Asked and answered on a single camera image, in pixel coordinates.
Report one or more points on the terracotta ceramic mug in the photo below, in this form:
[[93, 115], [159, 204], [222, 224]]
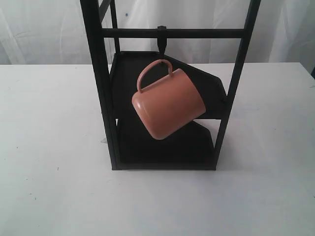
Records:
[[169, 103]]

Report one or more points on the black metal shelf rack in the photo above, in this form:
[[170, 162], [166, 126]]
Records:
[[119, 55]]

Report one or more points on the white backdrop curtain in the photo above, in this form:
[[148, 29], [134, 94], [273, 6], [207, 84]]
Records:
[[52, 31]]

